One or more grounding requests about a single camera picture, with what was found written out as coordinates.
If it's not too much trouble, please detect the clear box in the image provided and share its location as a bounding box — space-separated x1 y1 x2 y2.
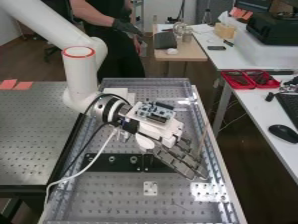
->
39 78 249 224

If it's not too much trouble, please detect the small white block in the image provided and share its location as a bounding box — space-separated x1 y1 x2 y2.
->
143 180 160 197

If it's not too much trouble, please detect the orange card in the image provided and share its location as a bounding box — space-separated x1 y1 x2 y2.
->
12 81 35 91
0 79 19 90

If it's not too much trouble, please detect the white desk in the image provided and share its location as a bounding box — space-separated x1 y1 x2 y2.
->
190 22 298 76
212 74 298 188

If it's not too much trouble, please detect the black plate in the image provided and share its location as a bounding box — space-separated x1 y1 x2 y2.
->
84 152 178 174

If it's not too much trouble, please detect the black cable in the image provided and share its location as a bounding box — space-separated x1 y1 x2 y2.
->
57 94 132 183

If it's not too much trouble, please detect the red tray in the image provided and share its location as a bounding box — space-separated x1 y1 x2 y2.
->
245 68 282 89
220 69 258 90

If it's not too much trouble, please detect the black equipment case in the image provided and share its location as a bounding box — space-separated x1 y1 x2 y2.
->
245 11 298 47

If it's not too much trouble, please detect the thin stick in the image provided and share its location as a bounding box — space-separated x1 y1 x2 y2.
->
196 123 210 158

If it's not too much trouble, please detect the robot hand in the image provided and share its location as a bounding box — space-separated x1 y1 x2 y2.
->
125 99 210 182

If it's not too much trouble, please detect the wooden desk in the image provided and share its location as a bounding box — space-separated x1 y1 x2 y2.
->
152 23 209 79

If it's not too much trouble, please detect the white cable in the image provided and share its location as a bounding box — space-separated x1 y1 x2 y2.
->
41 128 121 218

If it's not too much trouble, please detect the small cardboard box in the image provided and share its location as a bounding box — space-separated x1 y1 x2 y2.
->
213 22 237 40

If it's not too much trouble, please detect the orange sticky note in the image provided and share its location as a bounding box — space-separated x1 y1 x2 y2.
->
241 9 256 21
229 7 244 19

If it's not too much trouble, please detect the person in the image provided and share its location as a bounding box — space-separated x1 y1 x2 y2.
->
68 0 148 82

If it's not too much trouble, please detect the black keyboard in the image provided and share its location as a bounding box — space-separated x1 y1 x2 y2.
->
274 92 298 132

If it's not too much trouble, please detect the computer monitor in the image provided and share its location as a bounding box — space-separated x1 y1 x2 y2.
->
233 0 274 14

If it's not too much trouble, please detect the black computer mouse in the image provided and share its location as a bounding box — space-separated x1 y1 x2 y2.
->
268 124 298 145

